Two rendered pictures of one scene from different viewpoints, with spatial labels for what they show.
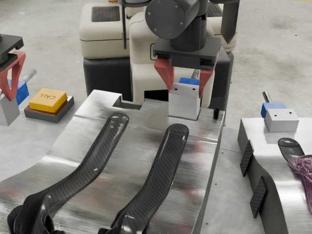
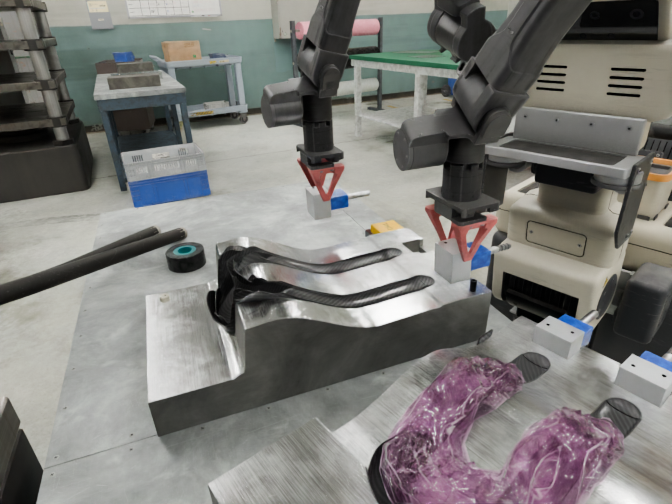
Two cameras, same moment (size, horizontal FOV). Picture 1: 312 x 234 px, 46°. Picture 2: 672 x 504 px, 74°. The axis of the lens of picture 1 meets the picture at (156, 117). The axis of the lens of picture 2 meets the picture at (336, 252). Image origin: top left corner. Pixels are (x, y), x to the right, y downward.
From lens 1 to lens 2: 0.45 m
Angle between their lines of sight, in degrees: 46
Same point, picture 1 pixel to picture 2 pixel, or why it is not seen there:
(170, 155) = (392, 293)
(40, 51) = not seen: hidden behind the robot
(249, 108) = not seen: outside the picture
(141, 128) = (398, 266)
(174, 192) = (352, 311)
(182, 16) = (407, 149)
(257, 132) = (517, 333)
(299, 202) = (428, 377)
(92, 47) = (505, 218)
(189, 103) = (447, 260)
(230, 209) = not seen: hidden behind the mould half
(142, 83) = (501, 260)
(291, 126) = (560, 347)
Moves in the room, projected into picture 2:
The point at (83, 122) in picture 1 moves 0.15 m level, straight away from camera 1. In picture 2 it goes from (366, 243) to (407, 217)
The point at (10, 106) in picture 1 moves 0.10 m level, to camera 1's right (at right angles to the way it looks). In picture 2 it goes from (322, 205) to (354, 220)
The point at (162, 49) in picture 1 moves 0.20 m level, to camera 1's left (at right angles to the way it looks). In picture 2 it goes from (432, 192) to (350, 165)
